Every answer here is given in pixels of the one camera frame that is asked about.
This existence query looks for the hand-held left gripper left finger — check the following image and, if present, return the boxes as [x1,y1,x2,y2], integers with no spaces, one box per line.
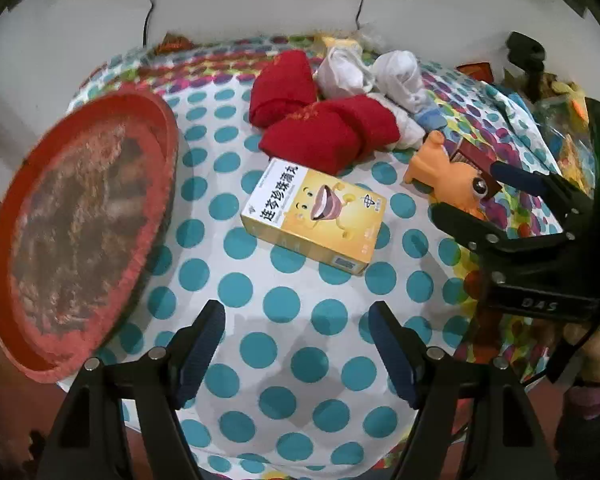
[37,300,227,480]

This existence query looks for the yellow medicine box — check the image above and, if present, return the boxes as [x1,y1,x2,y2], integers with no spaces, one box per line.
[240,157,388,277]

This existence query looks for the white sock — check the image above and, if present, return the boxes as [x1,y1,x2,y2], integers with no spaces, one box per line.
[314,46,376,100]
[372,51,427,151]

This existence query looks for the light blue patterned cloth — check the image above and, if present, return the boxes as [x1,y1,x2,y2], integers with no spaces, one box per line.
[495,85,548,148]

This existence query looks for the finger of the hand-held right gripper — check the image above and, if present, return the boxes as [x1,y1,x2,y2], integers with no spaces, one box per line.
[430,202,572,262]
[490,161,595,231]

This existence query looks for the black clamp stand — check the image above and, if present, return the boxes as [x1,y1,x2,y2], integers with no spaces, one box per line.
[506,31,547,102]

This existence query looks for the polka dot tablecloth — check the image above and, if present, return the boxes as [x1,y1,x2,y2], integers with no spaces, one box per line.
[55,34,596,480]

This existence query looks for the light blue sock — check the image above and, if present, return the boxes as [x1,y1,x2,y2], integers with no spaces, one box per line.
[414,110,448,133]

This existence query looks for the red orange packet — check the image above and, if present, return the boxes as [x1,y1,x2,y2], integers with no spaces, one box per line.
[455,61,496,84]

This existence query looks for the red sock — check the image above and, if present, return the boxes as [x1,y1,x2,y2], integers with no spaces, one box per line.
[258,94,401,177]
[250,51,318,128]

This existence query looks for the black charger cable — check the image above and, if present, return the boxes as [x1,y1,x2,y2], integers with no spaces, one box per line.
[354,0,372,32]

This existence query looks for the yellow packet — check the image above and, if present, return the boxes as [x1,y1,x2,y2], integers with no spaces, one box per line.
[320,34,361,53]

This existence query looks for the red candy wrapper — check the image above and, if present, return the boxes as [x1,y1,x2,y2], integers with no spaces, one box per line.
[157,32,193,54]

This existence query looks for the orange toy figure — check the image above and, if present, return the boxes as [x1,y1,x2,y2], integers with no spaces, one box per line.
[404,130,491,221]

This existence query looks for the round red tray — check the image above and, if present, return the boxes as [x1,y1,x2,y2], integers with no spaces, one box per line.
[0,91,181,386]

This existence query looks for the dark red comb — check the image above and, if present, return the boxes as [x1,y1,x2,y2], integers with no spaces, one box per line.
[452,145,506,197]

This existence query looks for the clear plastic bag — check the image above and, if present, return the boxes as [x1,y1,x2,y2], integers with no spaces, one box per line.
[535,75,597,196]

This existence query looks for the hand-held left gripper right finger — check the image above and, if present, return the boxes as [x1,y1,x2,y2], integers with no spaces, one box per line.
[367,301,563,480]

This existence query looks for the white plastic bag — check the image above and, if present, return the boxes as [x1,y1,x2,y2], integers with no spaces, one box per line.
[355,27,387,52]

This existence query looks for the thin black cable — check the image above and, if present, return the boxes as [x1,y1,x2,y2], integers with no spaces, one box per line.
[141,0,155,47]

